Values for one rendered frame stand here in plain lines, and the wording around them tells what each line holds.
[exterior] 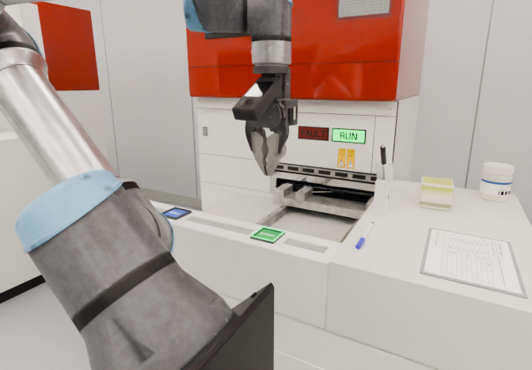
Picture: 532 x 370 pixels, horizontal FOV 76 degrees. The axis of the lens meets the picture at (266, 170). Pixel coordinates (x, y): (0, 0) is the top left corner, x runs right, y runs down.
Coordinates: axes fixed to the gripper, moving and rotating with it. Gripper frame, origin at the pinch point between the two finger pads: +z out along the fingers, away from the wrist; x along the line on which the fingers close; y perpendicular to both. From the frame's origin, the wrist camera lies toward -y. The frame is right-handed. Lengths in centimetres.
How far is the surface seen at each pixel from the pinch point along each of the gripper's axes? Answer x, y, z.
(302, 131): 16, 58, 0
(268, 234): -0.1, 1.0, 14.2
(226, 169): 51, 58, 19
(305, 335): -11.2, -4.0, 31.5
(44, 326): 149, 23, 111
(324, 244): -12.0, 3.0, 14.7
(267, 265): -2.6, -4.0, 18.5
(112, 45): 304, 207, -56
